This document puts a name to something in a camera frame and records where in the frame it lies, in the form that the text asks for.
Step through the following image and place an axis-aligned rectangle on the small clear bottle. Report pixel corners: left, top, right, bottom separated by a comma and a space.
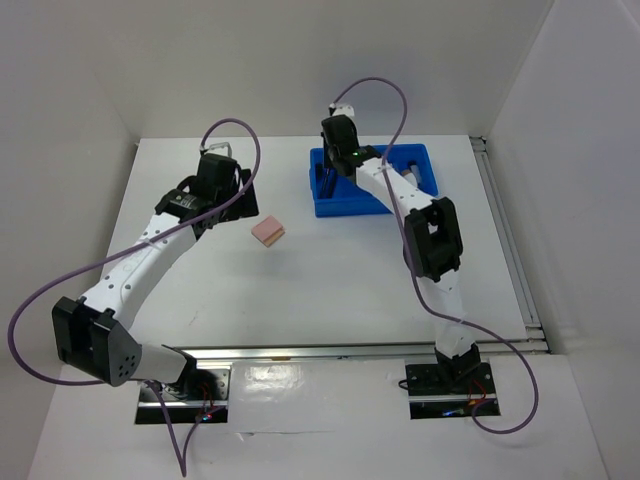
408, 161, 422, 187

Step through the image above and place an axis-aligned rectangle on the aluminium rail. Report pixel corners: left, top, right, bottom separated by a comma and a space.
79, 339, 551, 366
469, 136, 550, 353

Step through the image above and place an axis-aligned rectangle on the aluminium right side rail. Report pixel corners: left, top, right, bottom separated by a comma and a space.
469, 136, 550, 353

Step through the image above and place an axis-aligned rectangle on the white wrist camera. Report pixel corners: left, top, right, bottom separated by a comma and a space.
328, 103, 355, 118
199, 141, 232, 157

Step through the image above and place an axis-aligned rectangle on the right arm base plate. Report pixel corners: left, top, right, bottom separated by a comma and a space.
397, 362, 501, 420

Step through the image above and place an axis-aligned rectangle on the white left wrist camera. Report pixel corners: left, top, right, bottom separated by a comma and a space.
199, 141, 232, 157

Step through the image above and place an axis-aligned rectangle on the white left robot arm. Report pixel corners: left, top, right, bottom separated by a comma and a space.
52, 153, 259, 399

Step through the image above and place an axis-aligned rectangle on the aluminium front rail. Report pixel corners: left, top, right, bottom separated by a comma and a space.
79, 339, 551, 366

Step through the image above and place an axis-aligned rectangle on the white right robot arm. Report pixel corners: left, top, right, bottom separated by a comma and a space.
321, 105, 481, 392

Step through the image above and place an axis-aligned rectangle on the black fan makeup brush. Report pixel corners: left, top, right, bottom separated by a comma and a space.
328, 172, 339, 198

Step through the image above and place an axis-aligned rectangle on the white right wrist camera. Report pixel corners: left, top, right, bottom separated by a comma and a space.
328, 103, 355, 118

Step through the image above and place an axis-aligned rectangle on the blue plastic organizer bin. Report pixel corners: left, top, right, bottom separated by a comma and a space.
309, 143, 439, 218

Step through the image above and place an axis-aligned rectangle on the slim black makeup brush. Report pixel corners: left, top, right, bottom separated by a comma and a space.
319, 168, 331, 199

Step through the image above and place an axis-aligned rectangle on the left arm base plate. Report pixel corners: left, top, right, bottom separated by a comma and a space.
134, 362, 232, 425

